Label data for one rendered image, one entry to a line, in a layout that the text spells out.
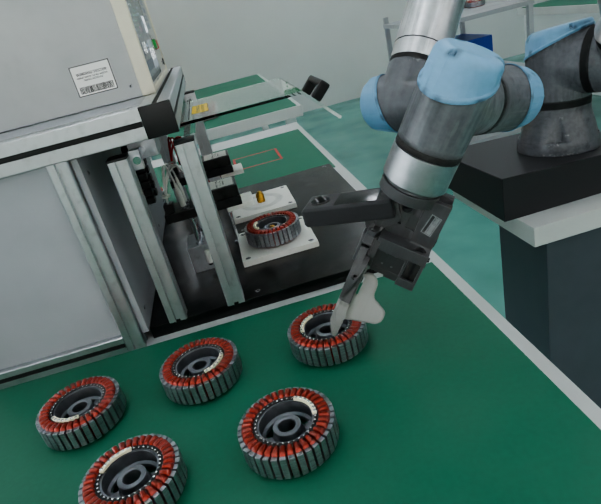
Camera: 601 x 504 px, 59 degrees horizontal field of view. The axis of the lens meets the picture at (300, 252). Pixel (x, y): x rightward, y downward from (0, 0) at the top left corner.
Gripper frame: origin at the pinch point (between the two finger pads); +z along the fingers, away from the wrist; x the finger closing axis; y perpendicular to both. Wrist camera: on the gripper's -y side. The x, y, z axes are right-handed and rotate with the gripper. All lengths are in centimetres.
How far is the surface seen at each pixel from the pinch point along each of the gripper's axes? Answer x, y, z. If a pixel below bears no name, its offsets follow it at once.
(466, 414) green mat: -11.9, 17.7, -2.1
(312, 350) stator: -5.9, -1.1, 4.9
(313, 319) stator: 1.5, -3.1, 6.3
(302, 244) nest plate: 25.8, -12.4, 11.5
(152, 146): 11.8, -38.2, -3.8
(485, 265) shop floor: 153, 45, 70
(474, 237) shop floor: 180, 39, 73
